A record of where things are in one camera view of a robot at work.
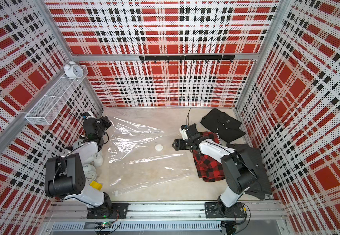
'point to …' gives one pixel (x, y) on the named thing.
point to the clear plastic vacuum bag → (142, 160)
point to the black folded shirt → (222, 123)
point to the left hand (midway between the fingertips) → (110, 115)
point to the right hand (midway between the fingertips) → (179, 144)
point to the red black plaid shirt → (207, 168)
